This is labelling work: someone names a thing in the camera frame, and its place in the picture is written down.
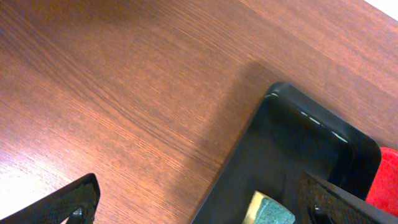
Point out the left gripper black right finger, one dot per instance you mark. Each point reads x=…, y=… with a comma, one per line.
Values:
x=322, y=202

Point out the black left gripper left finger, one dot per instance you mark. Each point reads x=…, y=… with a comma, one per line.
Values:
x=74, y=203

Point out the green and yellow sponge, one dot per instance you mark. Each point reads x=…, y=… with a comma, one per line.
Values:
x=265, y=210

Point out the red plastic tray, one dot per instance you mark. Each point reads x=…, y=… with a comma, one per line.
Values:
x=383, y=192

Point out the black plastic tray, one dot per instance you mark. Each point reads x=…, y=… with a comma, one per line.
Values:
x=288, y=135

